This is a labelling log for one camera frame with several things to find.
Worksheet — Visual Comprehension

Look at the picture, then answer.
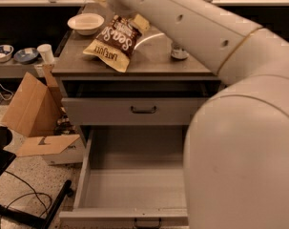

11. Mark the brown chip bag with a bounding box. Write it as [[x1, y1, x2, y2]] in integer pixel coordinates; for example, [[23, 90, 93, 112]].
[[83, 15, 141, 73]]

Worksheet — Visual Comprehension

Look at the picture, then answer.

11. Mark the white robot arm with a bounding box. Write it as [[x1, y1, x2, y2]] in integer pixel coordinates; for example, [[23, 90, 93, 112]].
[[116, 0, 289, 229]]

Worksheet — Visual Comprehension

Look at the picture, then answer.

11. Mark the grey drawer cabinet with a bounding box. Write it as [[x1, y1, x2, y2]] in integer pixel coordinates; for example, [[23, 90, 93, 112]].
[[52, 2, 222, 145]]

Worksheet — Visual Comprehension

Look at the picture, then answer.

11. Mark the upper grey drawer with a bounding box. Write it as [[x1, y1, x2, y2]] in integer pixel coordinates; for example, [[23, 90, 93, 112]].
[[62, 98, 206, 126]]

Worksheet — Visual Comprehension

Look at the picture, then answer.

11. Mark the open middle grey drawer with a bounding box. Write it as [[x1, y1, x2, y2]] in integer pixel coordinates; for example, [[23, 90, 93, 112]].
[[60, 127, 188, 229]]

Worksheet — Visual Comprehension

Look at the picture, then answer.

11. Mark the white bowl on cabinet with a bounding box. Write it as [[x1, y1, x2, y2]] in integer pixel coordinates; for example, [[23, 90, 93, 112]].
[[68, 13, 104, 35]]

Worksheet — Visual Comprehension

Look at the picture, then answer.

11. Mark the soda can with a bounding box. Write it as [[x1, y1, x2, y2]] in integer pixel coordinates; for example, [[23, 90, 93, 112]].
[[171, 42, 189, 60]]

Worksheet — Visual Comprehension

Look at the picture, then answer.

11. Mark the white paper cup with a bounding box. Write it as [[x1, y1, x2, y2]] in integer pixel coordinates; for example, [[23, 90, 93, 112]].
[[37, 44, 54, 64]]

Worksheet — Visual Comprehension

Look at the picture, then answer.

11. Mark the blue bowl right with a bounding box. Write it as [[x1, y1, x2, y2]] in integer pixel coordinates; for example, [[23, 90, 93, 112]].
[[13, 48, 39, 64]]

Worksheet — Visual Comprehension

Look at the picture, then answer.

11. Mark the blue bowl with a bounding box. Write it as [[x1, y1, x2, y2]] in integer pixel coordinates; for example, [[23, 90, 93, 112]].
[[13, 48, 39, 64], [0, 45, 14, 63]]

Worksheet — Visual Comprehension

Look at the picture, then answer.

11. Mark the blue bowl left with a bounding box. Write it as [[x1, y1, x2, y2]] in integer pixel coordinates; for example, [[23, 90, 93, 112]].
[[0, 45, 14, 63]]

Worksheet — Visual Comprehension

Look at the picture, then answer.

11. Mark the white box under cardboard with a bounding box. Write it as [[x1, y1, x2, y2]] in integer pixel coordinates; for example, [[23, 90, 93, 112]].
[[42, 138, 85, 165]]

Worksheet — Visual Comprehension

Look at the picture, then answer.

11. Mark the black chair seat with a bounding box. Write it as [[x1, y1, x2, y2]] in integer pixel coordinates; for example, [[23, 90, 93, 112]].
[[0, 126, 16, 176]]

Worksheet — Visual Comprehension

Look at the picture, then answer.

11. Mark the black stand leg left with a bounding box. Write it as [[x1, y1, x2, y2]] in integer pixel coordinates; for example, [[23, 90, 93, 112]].
[[0, 179, 73, 229]]

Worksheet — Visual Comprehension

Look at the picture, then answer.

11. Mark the black cable on floor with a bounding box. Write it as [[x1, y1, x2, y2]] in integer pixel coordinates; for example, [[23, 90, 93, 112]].
[[0, 169, 53, 229]]

